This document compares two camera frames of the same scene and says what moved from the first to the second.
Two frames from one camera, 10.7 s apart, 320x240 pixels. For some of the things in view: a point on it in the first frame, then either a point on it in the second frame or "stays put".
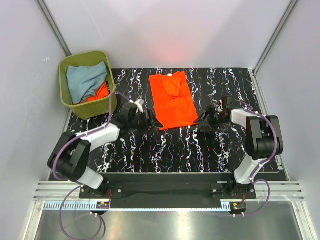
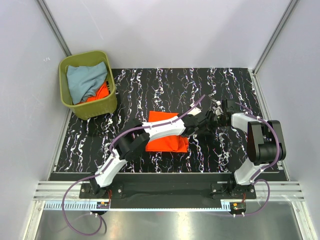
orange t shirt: x=175 y=105 → x=178 y=143
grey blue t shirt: x=84 y=81 stays put
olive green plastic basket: x=98 y=109 stays put
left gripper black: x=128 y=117 → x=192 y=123
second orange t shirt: x=101 y=93 stays put
